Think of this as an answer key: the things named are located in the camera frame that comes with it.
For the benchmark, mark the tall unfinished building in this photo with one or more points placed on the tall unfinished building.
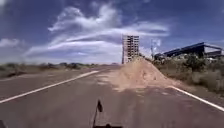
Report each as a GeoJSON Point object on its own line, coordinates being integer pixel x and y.
{"type": "Point", "coordinates": [130, 48]}

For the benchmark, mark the sand heap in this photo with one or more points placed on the sand heap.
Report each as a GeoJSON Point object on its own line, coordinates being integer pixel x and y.
{"type": "Point", "coordinates": [140, 73]}

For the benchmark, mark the pole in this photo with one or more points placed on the pole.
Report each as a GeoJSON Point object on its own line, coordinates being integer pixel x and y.
{"type": "Point", "coordinates": [152, 50]}

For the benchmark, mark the robot's own part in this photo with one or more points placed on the robot's own part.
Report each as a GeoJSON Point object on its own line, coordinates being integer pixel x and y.
{"type": "Point", "coordinates": [99, 106]}

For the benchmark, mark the grey asphalt road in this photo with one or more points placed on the grey asphalt road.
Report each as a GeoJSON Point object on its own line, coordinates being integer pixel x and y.
{"type": "Point", "coordinates": [66, 106]}

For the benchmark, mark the white centre road line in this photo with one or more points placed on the white centre road line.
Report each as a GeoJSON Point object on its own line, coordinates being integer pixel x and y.
{"type": "Point", "coordinates": [46, 87]}

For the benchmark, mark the low dark-roofed building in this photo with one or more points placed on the low dark-roofed building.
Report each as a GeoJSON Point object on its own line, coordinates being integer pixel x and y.
{"type": "Point", "coordinates": [190, 50]}

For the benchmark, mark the dry scrub verge with bushes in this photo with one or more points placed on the dry scrub verge with bushes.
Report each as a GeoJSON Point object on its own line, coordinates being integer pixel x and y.
{"type": "Point", "coordinates": [200, 75]}

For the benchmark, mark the white edge road line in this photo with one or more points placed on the white edge road line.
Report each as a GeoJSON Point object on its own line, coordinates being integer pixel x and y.
{"type": "Point", "coordinates": [200, 99]}

